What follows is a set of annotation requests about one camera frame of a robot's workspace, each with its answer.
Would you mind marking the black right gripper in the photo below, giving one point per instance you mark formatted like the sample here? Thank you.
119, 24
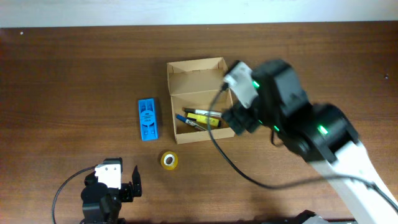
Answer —
238, 111

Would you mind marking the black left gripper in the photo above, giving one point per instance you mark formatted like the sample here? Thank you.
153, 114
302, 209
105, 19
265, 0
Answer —
127, 188

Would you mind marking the black whiteboard marker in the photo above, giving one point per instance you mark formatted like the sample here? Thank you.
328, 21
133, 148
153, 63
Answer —
203, 112

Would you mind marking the yellow highlighter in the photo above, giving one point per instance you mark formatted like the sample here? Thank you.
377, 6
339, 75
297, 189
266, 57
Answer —
204, 119

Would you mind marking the blue whiteboard marker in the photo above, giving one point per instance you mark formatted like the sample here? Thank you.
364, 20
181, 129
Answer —
190, 122

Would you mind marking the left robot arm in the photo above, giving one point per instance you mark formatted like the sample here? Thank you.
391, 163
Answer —
106, 211

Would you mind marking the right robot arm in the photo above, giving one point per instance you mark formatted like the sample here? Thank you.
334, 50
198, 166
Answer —
271, 95

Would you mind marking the yellow tape roll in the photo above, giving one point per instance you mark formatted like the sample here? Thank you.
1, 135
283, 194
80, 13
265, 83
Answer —
169, 160

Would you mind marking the open cardboard box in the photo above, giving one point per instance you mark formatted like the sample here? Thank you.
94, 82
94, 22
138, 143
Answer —
192, 85

